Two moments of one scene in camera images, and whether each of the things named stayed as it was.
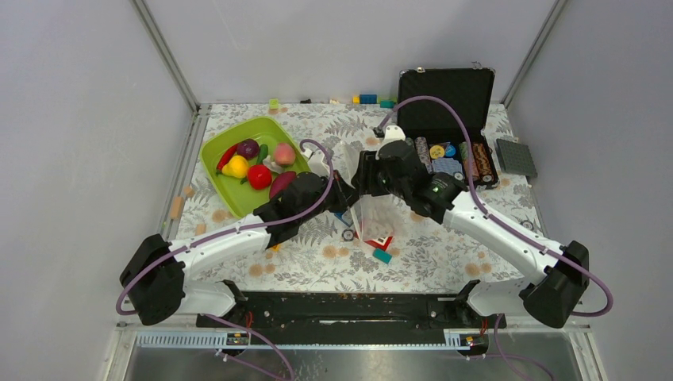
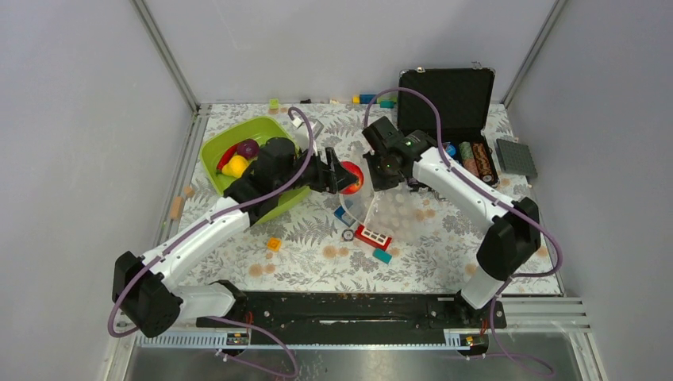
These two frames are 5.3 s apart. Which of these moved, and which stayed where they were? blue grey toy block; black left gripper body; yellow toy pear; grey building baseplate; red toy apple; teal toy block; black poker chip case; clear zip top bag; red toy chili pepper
Moved: red toy apple; clear zip top bag; black left gripper body
Stayed: black poker chip case; blue grey toy block; yellow toy pear; grey building baseplate; red toy chili pepper; teal toy block
